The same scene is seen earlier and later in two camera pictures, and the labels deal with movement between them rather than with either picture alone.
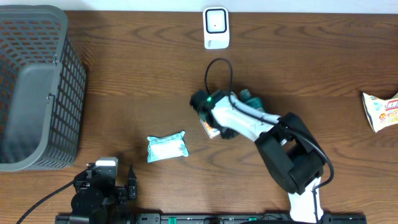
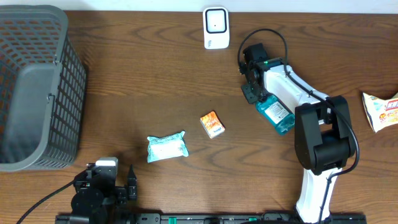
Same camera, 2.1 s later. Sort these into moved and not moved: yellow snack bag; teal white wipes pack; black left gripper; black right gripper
Moved: black right gripper
Not moved: yellow snack bag; black left gripper; teal white wipes pack
